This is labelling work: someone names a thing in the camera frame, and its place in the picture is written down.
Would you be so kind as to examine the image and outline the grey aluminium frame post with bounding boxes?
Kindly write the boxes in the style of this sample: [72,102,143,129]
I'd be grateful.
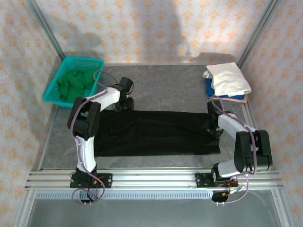
[236,0,282,69]
[271,189,292,227]
[14,189,36,227]
[25,0,66,61]

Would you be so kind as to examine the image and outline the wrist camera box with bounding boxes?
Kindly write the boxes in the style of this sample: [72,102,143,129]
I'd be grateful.
[117,77,134,95]
[206,101,218,116]

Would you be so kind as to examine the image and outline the grey slotted cable duct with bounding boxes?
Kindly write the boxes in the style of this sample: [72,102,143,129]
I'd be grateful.
[35,191,215,201]

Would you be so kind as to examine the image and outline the blue folded t-shirt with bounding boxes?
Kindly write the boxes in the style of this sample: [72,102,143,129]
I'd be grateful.
[205,78,245,100]

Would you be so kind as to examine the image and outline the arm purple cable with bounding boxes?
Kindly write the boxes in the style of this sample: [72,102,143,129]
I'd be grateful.
[210,96,259,204]
[70,70,117,206]

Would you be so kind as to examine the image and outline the teal plastic mesh basket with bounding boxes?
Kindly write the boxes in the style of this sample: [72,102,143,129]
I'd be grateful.
[43,56,105,109]

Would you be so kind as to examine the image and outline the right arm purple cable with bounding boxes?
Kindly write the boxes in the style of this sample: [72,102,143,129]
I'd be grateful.
[210,96,259,204]

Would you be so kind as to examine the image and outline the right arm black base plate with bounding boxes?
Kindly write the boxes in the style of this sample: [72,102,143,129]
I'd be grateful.
[195,172,238,189]

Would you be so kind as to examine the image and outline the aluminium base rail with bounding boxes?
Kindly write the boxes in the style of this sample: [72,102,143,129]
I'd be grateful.
[25,167,284,190]

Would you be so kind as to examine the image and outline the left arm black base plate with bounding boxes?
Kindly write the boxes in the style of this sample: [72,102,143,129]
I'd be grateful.
[70,173,113,189]

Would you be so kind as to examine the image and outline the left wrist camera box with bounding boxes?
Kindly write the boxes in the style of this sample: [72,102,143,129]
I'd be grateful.
[117,77,134,95]

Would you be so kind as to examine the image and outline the pink folded t-shirt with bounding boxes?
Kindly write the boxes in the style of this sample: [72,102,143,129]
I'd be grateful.
[220,95,249,104]

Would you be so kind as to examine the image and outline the grey metal sheet panel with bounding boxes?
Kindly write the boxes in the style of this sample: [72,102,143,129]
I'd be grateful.
[26,198,285,227]

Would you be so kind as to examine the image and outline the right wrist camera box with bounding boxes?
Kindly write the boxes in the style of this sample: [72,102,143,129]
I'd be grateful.
[206,101,218,116]

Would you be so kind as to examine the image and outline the green crumpled t-shirt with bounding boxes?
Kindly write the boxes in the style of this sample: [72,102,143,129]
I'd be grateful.
[56,70,99,103]

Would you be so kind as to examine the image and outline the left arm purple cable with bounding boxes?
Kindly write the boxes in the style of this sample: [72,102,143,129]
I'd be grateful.
[70,70,117,206]

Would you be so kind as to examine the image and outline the black t-shirt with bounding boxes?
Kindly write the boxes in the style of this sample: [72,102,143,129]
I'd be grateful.
[93,109,221,157]

